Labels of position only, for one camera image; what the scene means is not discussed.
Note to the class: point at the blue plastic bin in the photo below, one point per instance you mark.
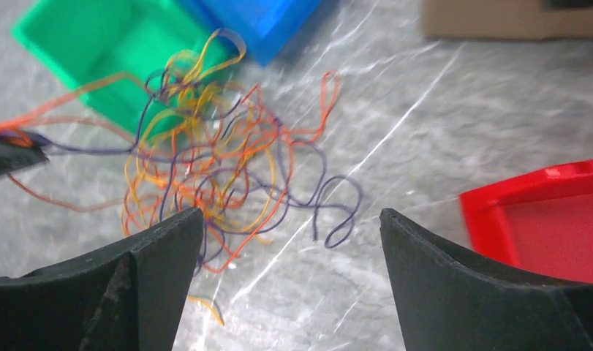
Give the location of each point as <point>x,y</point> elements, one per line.
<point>266,26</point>

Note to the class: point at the green plastic bin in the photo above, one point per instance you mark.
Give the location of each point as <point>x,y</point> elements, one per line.
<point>83,41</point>

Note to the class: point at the tan plastic toolbox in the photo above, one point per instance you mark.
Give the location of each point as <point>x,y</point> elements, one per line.
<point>521,20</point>

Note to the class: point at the red plastic bin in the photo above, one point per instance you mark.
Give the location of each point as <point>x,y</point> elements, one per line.
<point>540,221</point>

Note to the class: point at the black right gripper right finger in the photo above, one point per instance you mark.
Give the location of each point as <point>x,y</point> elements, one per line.
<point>449,297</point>

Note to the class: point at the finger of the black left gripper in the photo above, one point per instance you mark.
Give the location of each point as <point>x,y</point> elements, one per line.
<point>18,154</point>

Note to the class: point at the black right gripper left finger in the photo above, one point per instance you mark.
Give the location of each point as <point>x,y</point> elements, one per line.
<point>128,295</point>

